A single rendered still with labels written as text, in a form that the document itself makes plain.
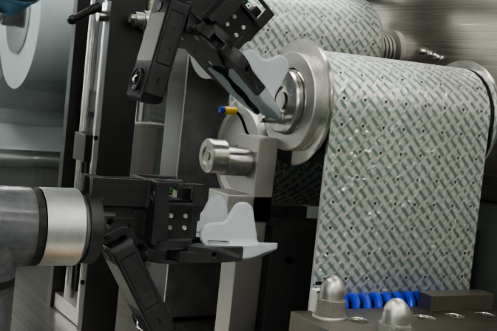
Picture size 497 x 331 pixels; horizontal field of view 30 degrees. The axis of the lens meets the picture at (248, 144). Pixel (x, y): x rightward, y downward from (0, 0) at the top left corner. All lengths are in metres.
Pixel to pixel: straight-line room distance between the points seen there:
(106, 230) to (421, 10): 0.70
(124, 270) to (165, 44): 0.24
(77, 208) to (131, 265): 0.08
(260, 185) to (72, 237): 0.29
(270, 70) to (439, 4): 0.44
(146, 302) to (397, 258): 0.33
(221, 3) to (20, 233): 0.32
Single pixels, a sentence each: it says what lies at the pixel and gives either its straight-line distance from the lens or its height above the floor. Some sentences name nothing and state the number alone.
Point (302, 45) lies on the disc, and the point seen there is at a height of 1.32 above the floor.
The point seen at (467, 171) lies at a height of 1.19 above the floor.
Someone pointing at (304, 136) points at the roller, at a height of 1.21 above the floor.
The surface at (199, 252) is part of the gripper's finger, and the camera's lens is 0.92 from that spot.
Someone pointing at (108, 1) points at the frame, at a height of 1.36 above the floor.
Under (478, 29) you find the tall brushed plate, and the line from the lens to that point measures 1.34.
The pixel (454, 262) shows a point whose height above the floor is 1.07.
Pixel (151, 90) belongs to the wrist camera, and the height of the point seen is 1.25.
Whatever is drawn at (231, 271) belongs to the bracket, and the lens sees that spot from 1.10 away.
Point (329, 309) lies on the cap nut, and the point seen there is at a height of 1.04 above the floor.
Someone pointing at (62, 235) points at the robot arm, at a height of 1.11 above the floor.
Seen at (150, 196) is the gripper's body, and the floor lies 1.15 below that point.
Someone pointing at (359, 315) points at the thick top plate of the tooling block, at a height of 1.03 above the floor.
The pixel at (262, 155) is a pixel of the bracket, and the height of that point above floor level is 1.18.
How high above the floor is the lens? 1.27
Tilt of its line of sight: 4 degrees down
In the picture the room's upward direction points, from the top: 6 degrees clockwise
